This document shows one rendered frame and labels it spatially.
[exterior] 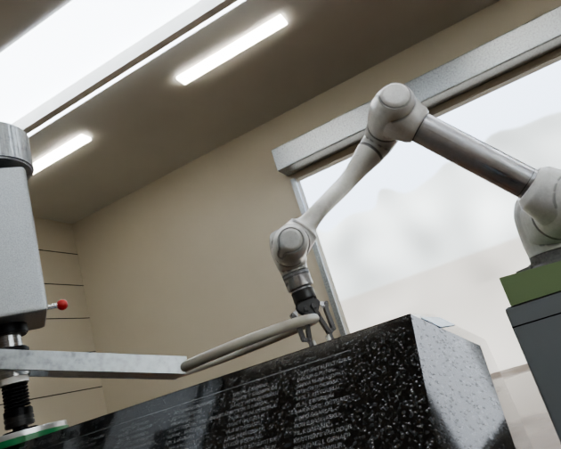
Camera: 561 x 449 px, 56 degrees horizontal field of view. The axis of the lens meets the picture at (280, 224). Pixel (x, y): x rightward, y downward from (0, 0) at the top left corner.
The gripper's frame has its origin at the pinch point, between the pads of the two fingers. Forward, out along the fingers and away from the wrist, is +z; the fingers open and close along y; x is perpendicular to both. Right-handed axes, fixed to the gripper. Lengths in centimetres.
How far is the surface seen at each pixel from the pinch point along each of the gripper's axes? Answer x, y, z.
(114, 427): 48, 61, 0
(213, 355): 20.7, 35.3, -8.8
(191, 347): -544, 17, -62
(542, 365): 24, -53, 27
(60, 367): 19, 73, -19
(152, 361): 13, 51, -13
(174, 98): -345, -39, -306
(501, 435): 96, 7, 19
